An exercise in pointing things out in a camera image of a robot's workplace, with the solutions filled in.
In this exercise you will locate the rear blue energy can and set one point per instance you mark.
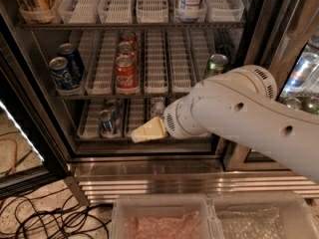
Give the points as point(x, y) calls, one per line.
point(113, 106)

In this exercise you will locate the green soda can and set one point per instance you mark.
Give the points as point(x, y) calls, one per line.
point(216, 64)

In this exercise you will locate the front blue energy can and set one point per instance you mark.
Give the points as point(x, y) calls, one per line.
point(107, 122)

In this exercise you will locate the right clear plastic bin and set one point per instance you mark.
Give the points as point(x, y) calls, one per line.
point(270, 215)

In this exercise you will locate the left clear plastic bin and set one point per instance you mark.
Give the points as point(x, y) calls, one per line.
point(166, 216)

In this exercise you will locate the blue energy can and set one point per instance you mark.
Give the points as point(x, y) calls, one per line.
point(107, 122)
point(113, 106)

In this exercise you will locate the right fridge glass door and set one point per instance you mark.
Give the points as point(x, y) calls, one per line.
point(275, 34)

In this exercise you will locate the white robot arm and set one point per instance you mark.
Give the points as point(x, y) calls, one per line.
point(240, 106)

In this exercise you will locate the stainless fridge base grille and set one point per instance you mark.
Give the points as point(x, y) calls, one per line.
point(103, 182)

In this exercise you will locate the clear water bottle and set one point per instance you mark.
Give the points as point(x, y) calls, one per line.
point(157, 107)

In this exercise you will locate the rear blue pepsi can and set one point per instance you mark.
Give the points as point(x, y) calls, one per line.
point(72, 54)

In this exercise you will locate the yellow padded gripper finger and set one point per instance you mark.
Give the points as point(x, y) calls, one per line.
point(151, 130)

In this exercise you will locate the red coke can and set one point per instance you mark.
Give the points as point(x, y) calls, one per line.
point(126, 75)
point(126, 49)
point(129, 37)

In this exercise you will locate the blue pepsi can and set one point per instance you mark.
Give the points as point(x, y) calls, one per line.
point(61, 74)
point(72, 54)

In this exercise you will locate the top wire shelf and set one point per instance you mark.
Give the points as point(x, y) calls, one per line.
point(118, 26)

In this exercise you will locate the yellow can top shelf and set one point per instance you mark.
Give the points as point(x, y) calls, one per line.
point(38, 11)

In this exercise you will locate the clear plastic bin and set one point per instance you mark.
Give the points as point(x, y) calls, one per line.
point(166, 216)
point(270, 215)

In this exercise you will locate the front blue pepsi can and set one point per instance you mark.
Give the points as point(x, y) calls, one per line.
point(61, 74)

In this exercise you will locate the open fridge door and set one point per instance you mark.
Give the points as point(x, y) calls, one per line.
point(27, 158)

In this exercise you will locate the white blue can top shelf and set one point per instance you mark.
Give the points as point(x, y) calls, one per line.
point(187, 10)

